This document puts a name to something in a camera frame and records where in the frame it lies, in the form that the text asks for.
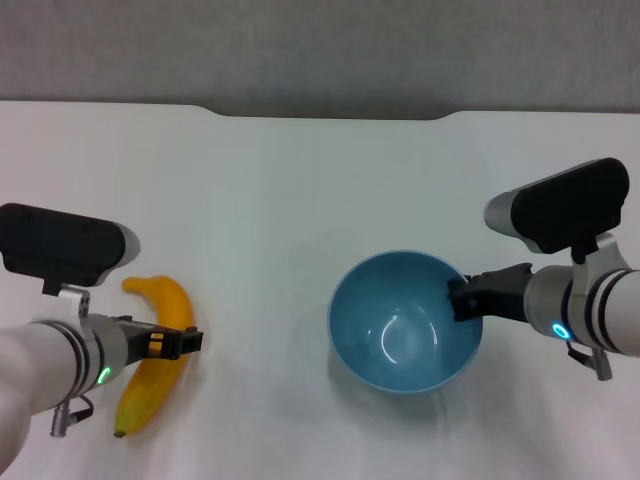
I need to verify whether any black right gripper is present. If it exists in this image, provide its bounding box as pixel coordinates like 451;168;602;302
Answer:
446;262;534;323

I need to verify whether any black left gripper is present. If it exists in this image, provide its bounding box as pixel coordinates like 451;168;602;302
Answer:
115;315;205;375

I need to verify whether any yellow banana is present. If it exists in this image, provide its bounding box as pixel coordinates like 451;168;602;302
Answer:
112;274;195;439

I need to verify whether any blue bowl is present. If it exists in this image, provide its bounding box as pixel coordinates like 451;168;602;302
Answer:
327;251;485;396

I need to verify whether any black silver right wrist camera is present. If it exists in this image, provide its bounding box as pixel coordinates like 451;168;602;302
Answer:
483;157;630;255

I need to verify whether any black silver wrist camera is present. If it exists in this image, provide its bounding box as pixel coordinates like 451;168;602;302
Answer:
0;202;142;290
483;157;630;255

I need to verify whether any silver left camera mount bracket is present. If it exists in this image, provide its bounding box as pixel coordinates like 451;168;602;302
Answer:
42;282;92;329

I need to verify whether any silver camera mount bracket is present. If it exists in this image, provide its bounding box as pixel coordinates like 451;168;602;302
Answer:
42;282;92;329
572;232;629;281

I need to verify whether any silver right camera mount bracket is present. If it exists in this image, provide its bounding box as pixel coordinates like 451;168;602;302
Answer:
572;232;629;281

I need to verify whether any right arm cable connector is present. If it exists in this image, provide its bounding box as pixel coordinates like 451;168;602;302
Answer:
567;339;614;382

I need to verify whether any arm cable connector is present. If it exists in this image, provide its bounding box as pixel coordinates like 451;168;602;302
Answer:
567;339;614;382
49;396;96;439

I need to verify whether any left arm cable connector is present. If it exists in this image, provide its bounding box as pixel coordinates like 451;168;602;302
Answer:
49;396;96;439

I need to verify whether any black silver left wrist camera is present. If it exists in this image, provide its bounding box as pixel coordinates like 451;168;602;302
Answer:
0;202;142;290

